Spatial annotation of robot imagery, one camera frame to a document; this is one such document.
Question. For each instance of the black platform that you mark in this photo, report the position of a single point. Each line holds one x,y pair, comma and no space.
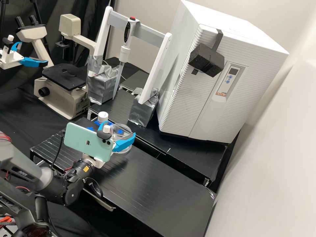
134,80
192,160
153,187

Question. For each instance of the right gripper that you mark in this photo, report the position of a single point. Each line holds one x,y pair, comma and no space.
98,163

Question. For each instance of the pipette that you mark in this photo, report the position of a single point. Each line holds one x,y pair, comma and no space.
129,32

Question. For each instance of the small bottle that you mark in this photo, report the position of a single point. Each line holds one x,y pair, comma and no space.
103,116

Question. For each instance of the white incubator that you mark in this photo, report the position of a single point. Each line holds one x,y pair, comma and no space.
256,74

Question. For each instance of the blue bottle holder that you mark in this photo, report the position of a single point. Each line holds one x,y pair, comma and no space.
96,122

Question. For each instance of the cream microscope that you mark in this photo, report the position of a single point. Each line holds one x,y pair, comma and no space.
61,96

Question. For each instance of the white pipette stand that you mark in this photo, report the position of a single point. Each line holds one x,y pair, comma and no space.
150,35

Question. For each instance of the incubator door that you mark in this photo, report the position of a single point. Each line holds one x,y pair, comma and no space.
187,98

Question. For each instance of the right wrist camera phone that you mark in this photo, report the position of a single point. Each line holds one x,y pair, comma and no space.
84,139

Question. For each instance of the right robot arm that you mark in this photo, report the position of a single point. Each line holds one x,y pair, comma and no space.
42,176

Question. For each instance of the petri dish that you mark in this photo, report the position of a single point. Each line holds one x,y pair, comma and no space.
125,150

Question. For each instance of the petri dish lid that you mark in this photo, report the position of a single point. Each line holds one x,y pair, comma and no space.
124,129

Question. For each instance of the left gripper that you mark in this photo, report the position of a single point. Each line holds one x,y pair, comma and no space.
10,60

